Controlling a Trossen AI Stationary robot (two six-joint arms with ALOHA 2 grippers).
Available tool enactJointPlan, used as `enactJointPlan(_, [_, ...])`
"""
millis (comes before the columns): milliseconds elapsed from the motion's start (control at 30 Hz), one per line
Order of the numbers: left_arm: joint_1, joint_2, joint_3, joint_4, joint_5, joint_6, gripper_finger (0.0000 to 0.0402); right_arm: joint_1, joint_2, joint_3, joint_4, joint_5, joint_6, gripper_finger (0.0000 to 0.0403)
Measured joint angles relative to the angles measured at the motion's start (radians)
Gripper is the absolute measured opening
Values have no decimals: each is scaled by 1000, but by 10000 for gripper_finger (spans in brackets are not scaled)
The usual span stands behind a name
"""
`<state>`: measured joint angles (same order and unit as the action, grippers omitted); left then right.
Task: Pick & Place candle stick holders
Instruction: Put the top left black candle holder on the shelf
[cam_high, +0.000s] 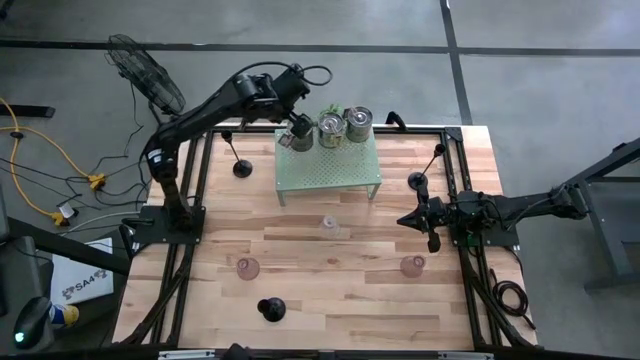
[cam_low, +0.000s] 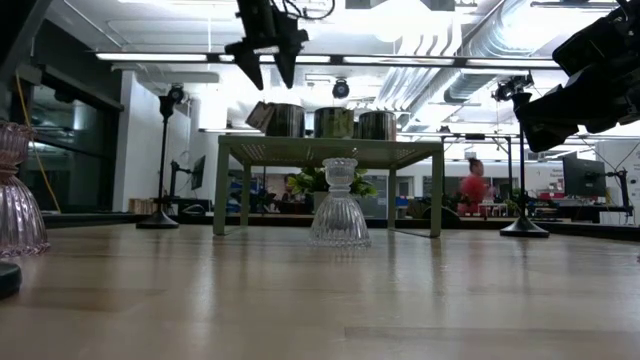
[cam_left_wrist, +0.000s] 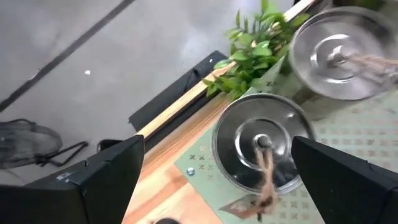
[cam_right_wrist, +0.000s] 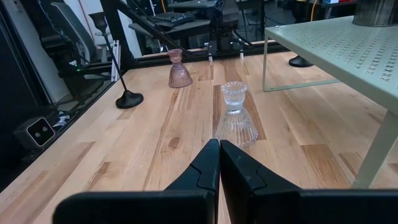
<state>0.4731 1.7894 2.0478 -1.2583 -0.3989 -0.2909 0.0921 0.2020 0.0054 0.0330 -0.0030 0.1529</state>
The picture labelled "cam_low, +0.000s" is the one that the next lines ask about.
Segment clear ribbed glass candle holder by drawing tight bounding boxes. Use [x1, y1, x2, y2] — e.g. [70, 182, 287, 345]
[308, 157, 373, 250]

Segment silver tin candle with tag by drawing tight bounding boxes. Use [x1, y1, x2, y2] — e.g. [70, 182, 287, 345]
[244, 101, 307, 139]
[355, 110, 399, 142]
[313, 106, 355, 140]

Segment black monitor on arm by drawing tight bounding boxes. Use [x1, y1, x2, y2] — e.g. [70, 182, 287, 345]
[169, 155, 207, 199]

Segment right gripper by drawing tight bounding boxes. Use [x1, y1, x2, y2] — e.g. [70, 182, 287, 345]
[519, 47, 640, 154]

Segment person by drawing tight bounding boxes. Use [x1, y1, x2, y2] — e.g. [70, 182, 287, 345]
[457, 157, 494, 217]

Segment green potted plant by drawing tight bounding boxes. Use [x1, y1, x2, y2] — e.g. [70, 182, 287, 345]
[285, 166, 380, 214]

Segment green perforated metal shelf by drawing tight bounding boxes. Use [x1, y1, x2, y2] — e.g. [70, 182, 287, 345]
[213, 134, 445, 239]

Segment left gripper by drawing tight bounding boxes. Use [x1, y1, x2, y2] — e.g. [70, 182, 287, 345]
[224, 0, 310, 91]

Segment black computer monitor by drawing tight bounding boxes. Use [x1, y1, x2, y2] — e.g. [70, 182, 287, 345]
[562, 157, 607, 199]

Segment yellow hanging cable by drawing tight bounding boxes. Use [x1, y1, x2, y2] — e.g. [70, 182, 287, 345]
[14, 73, 62, 214]

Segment overhead LED light bar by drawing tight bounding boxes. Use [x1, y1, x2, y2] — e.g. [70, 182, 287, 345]
[94, 51, 561, 70]

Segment pink ribbed glass candle holder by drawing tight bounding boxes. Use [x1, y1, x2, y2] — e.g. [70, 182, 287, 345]
[0, 122, 51, 260]

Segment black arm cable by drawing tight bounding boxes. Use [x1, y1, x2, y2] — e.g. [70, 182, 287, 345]
[279, 0, 337, 22]

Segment brown cardboard boxes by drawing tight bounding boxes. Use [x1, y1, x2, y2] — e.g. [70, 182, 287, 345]
[127, 198, 159, 216]

